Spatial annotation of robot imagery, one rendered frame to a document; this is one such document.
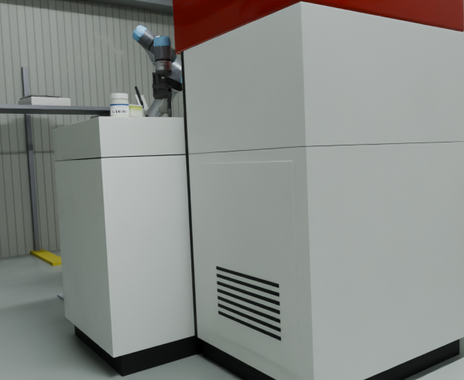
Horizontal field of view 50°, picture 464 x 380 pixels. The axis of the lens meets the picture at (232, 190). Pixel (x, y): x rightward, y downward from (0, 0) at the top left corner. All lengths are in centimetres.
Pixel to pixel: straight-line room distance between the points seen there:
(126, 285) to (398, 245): 98
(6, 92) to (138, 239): 322
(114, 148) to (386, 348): 117
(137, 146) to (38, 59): 323
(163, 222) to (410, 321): 96
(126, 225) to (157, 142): 34
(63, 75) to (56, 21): 50
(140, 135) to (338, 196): 80
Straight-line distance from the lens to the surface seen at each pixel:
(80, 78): 512
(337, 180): 150
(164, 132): 195
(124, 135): 188
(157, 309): 199
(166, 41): 228
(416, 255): 182
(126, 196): 188
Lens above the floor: 80
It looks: 4 degrees down
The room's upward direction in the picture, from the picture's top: 3 degrees counter-clockwise
